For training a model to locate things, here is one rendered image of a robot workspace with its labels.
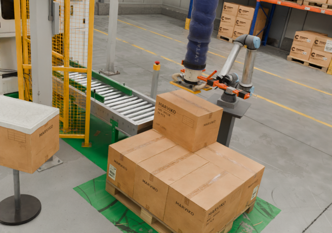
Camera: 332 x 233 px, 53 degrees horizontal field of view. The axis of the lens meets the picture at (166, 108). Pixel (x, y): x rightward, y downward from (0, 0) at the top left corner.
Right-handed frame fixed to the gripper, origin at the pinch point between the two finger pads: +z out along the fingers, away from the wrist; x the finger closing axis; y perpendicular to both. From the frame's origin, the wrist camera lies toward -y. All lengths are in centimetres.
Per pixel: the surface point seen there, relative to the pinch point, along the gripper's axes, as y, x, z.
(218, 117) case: -4.0, -39.2, -10.2
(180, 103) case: 27.5, -29.8, 15.4
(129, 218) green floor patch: 7, -124, 91
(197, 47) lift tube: 21.3, 30.0, 10.6
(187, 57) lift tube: 29.4, 18.7, 13.1
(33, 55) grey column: 138, 0, 117
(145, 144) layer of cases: 35, -70, 52
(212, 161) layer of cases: -25, -70, 18
